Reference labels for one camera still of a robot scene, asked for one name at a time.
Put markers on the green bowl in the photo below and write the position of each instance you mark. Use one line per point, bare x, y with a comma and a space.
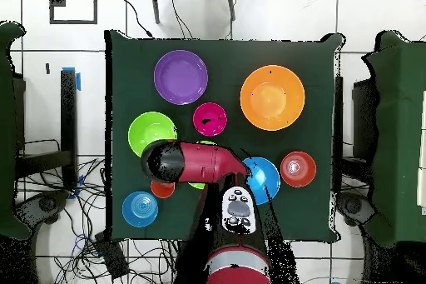
146, 130
198, 185

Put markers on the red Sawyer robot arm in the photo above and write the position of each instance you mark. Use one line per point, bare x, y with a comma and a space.
199, 164

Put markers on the small pink bowl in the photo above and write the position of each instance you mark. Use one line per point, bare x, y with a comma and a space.
213, 114

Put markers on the large blue bowl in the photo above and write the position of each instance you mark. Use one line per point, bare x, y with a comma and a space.
266, 177

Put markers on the orange cup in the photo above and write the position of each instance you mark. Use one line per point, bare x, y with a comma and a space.
162, 190

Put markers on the purple bowl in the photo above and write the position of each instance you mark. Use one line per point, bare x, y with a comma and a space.
180, 77

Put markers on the large orange bowl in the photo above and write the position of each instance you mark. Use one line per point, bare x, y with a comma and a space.
272, 97

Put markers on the dark green tablecloth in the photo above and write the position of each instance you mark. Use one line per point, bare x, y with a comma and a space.
233, 57

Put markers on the small red-orange bowl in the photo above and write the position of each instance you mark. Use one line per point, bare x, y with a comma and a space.
298, 169

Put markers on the small blue bowl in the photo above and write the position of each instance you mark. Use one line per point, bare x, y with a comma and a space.
140, 209

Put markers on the chair legs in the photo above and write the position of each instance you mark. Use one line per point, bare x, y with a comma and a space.
155, 7

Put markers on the black power brick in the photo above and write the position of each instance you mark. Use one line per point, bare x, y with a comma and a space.
111, 255

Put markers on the grey chair base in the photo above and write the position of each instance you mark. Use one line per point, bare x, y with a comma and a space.
354, 207

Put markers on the black chair base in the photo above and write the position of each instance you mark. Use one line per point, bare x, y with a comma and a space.
41, 205

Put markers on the green cloth side table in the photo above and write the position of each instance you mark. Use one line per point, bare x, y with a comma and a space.
399, 130
6, 130

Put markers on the black stand post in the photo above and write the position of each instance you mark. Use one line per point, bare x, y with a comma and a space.
69, 124

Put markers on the black square floor frame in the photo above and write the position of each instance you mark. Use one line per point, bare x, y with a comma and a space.
73, 21

